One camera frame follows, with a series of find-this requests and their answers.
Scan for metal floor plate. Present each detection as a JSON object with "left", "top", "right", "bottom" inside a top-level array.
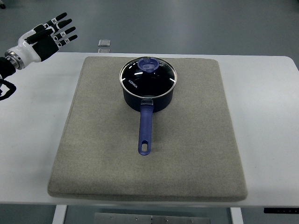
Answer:
[
  {"left": 98, "top": 48, "right": 110, "bottom": 53},
  {"left": 98, "top": 39, "right": 111, "bottom": 47}
]

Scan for white right table leg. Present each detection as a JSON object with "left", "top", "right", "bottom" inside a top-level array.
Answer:
[{"left": 230, "top": 207, "right": 244, "bottom": 224}]

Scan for metal floor plate lower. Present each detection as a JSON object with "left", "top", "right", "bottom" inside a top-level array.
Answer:
[{"left": 98, "top": 48, "right": 110, "bottom": 53}]

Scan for black table control panel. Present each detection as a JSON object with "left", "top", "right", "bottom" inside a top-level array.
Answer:
[{"left": 263, "top": 207, "right": 299, "bottom": 214}]

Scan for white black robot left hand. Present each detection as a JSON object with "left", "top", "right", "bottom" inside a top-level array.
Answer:
[{"left": 5, "top": 12, "right": 78, "bottom": 70}]

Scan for white table leg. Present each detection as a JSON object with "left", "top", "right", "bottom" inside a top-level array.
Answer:
[
  {"left": 52, "top": 205, "right": 67, "bottom": 224},
  {"left": 230, "top": 207, "right": 244, "bottom": 224}
]

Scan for glass pot lid blue knob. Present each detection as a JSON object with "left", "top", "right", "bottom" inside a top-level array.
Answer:
[{"left": 120, "top": 56, "right": 177, "bottom": 98}]

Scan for metal base plate under table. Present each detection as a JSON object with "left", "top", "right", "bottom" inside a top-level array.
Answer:
[{"left": 93, "top": 213, "right": 211, "bottom": 224}]

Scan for black looped cable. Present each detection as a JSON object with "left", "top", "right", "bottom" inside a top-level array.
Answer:
[{"left": 0, "top": 79, "right": 17, "bottom": 101}]

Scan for white left table leg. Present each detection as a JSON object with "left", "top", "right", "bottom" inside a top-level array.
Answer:
[{"left": 52, "top": 205, "right": 67, "bottom": 224}]

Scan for metal floor plate upper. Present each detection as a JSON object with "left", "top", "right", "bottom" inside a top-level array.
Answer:
[{"left": 98, "top": 39, "right": 111, "bottom": 47}]

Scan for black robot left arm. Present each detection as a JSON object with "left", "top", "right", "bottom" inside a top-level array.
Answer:
[{"left": 0, "top": 57, "right": 16, "bottom": 79}]

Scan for dark saucepan blue handle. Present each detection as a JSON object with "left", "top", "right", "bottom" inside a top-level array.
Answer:
[{"left": 123, "top": 90, "right": 173, "bottom": 156}]

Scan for beige fabric mat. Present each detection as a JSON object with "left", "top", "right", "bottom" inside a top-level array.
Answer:
[{"left": 48, "top": 56, "right": 248, "bottom": 202}]

